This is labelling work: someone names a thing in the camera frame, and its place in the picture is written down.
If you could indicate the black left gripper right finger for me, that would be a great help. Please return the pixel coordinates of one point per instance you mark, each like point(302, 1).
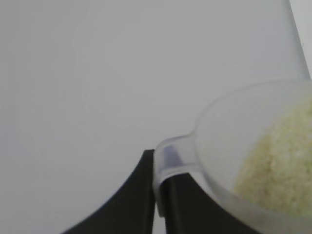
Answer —
point(190, 209)

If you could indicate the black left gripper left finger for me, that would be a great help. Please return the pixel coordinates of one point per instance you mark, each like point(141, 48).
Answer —
point(131, 207)

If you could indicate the clear measuring cup with rice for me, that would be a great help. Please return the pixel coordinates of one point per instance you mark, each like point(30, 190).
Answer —
point(280, 158)

